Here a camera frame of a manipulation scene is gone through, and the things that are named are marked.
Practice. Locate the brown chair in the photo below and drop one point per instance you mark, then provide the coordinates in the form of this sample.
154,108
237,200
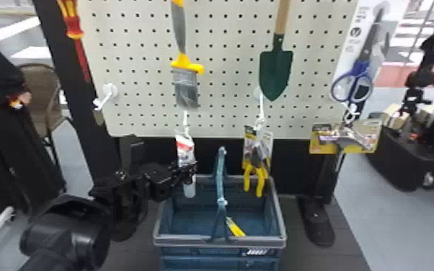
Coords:
43,94

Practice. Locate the yellow utility knife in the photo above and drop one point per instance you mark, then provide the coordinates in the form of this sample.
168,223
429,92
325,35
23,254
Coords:
236,227

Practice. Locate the white tube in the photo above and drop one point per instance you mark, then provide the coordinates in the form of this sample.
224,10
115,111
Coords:
185,149

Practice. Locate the yellow paint brush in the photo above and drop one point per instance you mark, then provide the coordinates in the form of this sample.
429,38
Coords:
184,81

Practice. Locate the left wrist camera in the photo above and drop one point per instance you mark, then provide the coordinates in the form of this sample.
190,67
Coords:
133,157

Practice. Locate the blue scissors on card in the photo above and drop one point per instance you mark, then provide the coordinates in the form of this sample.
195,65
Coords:
357,75

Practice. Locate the yellow pliers on card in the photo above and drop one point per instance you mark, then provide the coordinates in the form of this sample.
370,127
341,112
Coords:
256,151

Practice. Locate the person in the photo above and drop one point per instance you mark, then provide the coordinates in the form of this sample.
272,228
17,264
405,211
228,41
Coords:
1,151

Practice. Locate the white pegboard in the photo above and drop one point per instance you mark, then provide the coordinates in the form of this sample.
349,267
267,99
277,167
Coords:
220,56

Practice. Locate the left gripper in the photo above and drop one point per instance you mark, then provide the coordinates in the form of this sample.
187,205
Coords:
162,183

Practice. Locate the grey tool on yellow card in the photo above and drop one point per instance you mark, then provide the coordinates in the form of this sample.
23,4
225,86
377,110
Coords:
347,138

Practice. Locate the red yellow screwdriver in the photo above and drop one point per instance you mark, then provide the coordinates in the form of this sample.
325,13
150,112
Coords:
75,32

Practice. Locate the green garden trowel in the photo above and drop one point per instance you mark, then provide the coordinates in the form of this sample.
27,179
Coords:
275,72

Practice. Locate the blue basket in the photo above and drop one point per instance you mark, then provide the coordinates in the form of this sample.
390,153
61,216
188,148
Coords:
219,242

